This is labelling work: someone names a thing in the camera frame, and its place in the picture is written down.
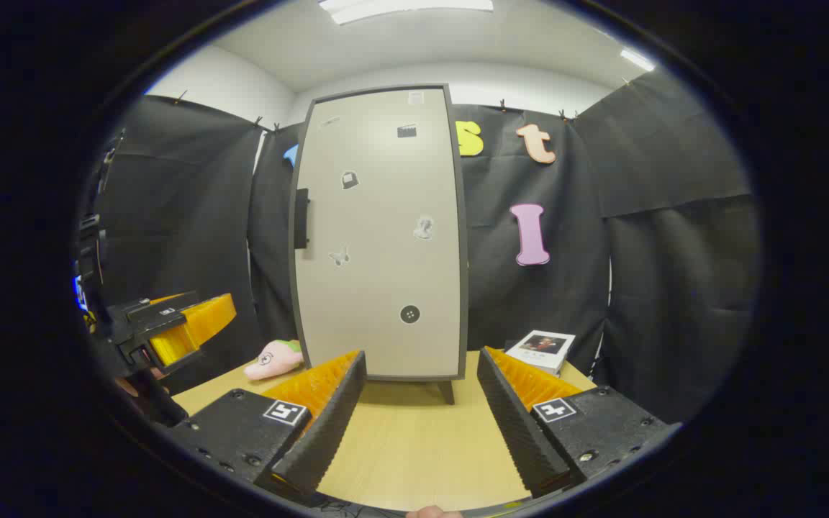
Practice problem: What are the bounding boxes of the pink plush toy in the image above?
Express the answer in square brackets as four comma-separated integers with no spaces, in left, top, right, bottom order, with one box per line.
[244,340,305,381]

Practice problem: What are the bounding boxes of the large ceiling light panel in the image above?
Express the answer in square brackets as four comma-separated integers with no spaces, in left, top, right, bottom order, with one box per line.
[317,0,494,26]

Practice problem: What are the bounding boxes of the small ceiling light panel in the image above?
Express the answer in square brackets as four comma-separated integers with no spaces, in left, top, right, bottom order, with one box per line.
[620,47,656,73]

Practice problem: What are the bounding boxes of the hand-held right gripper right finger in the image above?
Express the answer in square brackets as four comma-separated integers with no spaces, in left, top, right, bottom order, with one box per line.
[476,346,674,499]

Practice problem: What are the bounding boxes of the white cover book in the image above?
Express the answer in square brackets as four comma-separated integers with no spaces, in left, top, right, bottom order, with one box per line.
[504,330,576,376]

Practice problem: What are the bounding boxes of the dark grey cabinet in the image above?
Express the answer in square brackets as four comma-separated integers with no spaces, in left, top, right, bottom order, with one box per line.
[289,84,470,406]

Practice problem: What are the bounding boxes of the light grey cabinet door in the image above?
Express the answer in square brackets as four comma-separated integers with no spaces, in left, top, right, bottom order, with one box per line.
[292,86,463,379]

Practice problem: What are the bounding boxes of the black backdrop cloth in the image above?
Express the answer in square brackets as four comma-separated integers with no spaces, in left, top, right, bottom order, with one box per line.
[87,68,761,425]

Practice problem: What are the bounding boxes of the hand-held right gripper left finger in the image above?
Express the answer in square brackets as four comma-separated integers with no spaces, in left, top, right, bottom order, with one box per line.
[163,350,368,504]

